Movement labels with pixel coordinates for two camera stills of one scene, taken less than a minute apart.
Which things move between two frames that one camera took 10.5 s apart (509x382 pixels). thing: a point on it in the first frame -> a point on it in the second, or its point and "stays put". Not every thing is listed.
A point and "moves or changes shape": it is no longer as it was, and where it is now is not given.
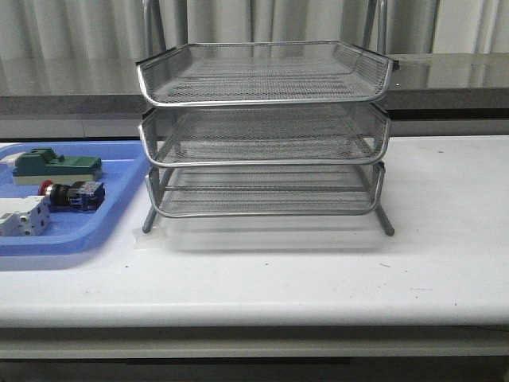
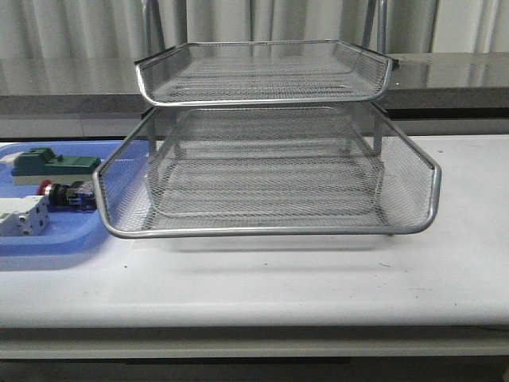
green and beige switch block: x=41 y=165 stays put
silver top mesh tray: x=264 y=73 stays put
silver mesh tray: x=263 y=134 moves or changes shape
